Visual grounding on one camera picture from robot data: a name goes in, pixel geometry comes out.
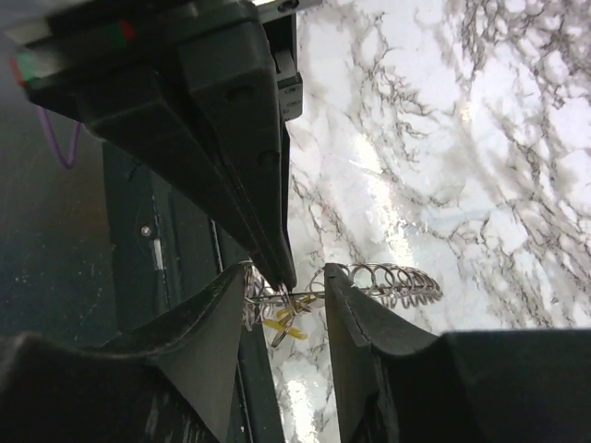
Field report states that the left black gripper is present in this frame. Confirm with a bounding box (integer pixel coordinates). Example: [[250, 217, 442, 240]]
[[4, 1, 304, 284]]

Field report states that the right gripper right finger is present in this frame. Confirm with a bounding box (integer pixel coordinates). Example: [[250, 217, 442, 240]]
[[322, 262, 591, 443]]

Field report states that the yellow key tag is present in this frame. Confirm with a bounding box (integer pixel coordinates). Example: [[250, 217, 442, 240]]
[[262, 298, 312, 348]]

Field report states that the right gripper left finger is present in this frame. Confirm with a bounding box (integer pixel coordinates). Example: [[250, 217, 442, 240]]
[[1, 265, 245, 442]]

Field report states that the metal keyring holder with rings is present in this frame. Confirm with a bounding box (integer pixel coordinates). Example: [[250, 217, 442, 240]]
[[242, 261, 443, 330]]

